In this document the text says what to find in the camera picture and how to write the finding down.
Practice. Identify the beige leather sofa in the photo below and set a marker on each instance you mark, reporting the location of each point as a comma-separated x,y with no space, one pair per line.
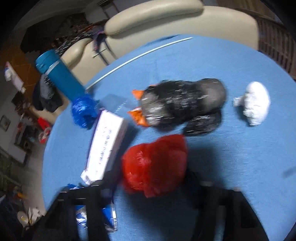
161,20

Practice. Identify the blue snack packet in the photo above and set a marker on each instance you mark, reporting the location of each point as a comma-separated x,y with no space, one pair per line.
111,215

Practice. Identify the red plastic container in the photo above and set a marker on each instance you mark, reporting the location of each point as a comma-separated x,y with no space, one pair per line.
44,129

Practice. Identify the blue blanket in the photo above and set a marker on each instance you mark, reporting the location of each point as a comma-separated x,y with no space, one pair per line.
231,162

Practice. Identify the dark clothes pile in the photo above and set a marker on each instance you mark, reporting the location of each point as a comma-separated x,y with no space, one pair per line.
47,95

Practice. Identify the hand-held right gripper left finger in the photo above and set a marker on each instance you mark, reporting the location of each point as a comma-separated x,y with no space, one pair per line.
94,208

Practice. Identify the blue plastic bag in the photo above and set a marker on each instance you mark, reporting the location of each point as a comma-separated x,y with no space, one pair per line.
84,111

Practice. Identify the white plastic bag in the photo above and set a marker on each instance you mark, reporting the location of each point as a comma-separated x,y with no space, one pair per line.
256,104

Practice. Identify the orange snack wrapper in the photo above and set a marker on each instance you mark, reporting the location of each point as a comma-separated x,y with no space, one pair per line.
138,117

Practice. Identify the red plastic bag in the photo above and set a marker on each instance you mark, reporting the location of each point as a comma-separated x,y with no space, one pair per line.
155,166

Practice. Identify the white cardboard box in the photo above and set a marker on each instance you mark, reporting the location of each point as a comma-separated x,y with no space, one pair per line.
106,143

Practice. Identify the teal water bottle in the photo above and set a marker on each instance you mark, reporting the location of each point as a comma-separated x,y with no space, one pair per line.
60,74

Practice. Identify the black plastic bag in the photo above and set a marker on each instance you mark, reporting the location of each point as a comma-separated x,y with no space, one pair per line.
182,104

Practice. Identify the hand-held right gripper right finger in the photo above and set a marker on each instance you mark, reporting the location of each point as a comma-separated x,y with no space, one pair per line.
215,208

